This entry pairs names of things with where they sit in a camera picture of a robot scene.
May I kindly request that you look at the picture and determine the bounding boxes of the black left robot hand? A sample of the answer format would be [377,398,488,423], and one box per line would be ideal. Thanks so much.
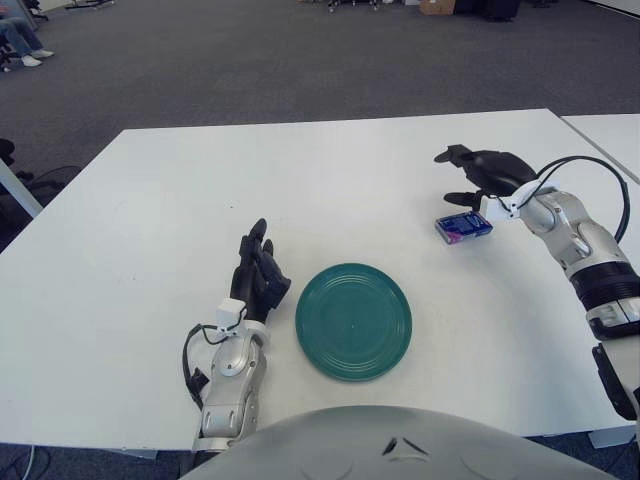
[228,217,293,324]

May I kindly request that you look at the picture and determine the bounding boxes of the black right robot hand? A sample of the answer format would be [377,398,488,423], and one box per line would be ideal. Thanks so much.
[433,144,540,207]

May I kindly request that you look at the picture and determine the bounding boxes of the blue gum pack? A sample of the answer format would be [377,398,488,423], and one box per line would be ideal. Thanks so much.
[433,210,494,246]

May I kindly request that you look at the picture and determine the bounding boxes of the green round plate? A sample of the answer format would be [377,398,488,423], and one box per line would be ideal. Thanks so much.
[294,261,414,385]

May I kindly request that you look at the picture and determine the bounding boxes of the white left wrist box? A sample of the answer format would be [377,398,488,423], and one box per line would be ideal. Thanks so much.
[217,297,246,331]

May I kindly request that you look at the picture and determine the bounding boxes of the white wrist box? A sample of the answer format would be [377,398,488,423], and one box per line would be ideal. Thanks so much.
[482,196,521,222]
[217,297,246,331]

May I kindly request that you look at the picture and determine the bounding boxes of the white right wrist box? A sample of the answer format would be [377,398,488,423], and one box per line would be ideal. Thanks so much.
[482,196,521,222]

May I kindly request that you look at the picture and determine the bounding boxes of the black cabinet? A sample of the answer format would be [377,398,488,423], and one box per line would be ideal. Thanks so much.
[452,0,521,22]

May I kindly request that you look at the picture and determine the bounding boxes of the grey robot torso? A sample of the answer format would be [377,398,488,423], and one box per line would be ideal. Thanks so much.
[179,405,640,480]

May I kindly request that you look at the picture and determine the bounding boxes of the black chair wheel base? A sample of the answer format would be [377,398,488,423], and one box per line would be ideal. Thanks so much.
[324,0,384,15]

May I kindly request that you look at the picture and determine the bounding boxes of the white table leg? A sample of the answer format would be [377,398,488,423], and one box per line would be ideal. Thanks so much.
[0,157,44,219]

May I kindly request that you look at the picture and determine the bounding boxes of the black office chair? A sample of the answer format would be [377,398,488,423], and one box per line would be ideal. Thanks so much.
[0,138,79,201]

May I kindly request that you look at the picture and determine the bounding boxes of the seated person in jeans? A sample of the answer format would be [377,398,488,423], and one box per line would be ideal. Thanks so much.
[0,14,55,69]

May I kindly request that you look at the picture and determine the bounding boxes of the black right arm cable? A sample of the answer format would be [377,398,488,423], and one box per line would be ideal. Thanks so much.
[514,156,631,246]

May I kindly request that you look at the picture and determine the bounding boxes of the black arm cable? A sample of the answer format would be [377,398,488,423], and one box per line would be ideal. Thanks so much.
[182,322,236,406]
[514,156,631,246]

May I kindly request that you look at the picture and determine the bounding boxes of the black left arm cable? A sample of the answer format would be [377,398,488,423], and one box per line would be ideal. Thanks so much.
[182,322,236,406]

